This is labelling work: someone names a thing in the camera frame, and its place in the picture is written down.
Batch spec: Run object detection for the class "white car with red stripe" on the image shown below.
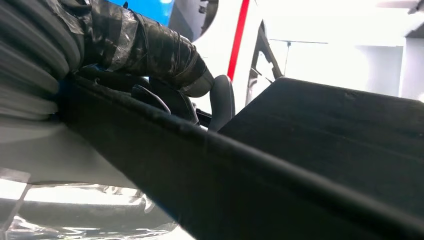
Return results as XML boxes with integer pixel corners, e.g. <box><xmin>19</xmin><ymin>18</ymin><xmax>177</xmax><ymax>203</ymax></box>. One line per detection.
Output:
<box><xmin>168</xmin><ymin>0</ymin><xmax>424</xmax><ymax>115</ymax></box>

